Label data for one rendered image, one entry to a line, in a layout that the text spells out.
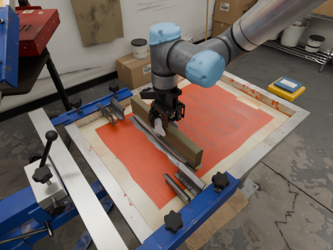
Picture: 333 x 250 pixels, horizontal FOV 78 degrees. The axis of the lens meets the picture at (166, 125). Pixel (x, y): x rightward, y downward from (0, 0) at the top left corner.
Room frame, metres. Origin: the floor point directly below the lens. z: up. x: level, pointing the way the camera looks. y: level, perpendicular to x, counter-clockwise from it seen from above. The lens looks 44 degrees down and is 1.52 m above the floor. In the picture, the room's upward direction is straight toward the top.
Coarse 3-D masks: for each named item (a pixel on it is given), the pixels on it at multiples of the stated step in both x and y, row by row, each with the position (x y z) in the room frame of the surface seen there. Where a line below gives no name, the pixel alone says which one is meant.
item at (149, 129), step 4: (136, 116) 0.60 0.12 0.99; (140, 120) 0.58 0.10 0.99; (144, 124) 0.56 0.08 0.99; (148, 128) 0.53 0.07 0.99; (152, 132) 0.51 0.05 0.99; (156, 136) 0.49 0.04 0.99; (160, 136) 0.49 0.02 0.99; (160, 140) 0.47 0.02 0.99; (164, 140) 0.47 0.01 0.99; (164, 144) 0.46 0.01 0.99; (168, 144) 0.46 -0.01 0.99; (168, 148) 0.44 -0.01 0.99; (172, 148) 0.44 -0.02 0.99; (172, 152) 0.42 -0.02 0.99; (176, 152) 0.42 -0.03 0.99; (176, 156) 0.41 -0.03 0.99; (180, 156) 0.41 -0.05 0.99; (180, 160) 0.39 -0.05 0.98; (184, 160) 0.39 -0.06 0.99
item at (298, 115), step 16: (224, 80) 0.90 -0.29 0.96; (240, 80) 0.86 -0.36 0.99; (256, 96) 0.76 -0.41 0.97; (272, 96) 0.73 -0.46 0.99; (96, 112) 0.62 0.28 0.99; (288, 112) 0.65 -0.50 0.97; (304, 112) 0.62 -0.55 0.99; (64, 128) 0.55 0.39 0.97; (288, 128) 0.53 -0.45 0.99; (80, 144) 0.45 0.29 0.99; (272, 144) 0.45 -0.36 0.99; (96, 160) 0.39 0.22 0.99; (240, 160) 0.39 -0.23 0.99; (256, 160) 0.39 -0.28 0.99; (96, 176) 0.34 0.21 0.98; (112, 176) 0.33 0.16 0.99; (240, 176) 0.33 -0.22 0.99; (112, 192) 0.28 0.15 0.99; (128, 208) 0.23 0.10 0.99; (128, 224) 0.19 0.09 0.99; (144, 224) 0.19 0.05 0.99
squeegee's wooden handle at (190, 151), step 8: (136, 96) 0.64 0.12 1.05; (136, 104) 0.60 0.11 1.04; (144, 104) 0.59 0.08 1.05; (136, 112) 0.61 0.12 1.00; (144, 112) 0.56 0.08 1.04; (144, 120) 0.57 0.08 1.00; (152, 128) 0.53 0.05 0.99; (168, 128) 0.47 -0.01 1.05; (176, 128) 0.47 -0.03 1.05; (168, 136) 0.46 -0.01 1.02; (176, 136) 0.43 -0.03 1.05; (184, 136) 0.43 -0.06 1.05; (176, 144) 0.43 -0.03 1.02; (184, 144) 0.40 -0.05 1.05; (192, 144) 0.40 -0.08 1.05; (184, 152) 0.40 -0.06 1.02; (192, 152) 0.37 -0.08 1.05; (200, 152) 0.37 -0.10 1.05; (192, 160) 0.37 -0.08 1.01; (200, 160) 0.38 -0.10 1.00
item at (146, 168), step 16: (240, 112) 0.67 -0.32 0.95; (256, 112) 0.67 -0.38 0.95; (240, 128) 0.57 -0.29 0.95; (256, 128) 0.57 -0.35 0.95; (224, 144) 0.49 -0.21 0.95; (240, 144) 0.49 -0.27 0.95; (128, 160) 0.42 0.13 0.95; (144, 160) 0.42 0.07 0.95; (160, 160) 0.42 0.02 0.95; (208, 160) 0.42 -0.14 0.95; (144, 176) 0.35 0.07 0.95; (160, 176) 0.35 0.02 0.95; (160, 192) 0.30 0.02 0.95; (160, 208) 0.25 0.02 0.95
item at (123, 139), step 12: (192, 84) 0.88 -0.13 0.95; (216, 84) 0.88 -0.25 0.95; (180, 96) 0.78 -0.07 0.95; (216, 96) 0.78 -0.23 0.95; (228, 96) 0.78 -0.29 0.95; (108, 132) 0.55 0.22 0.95; (120, 132) 0.55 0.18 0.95; (132, 132) 0.55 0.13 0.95; (108, 144) 0.49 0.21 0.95; (120, 144) 0.49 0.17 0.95; (132, 144) 0.49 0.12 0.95; (144, 144) 0.49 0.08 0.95; (120, 156) 0.43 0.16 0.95; (132, 156) 0.43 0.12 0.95
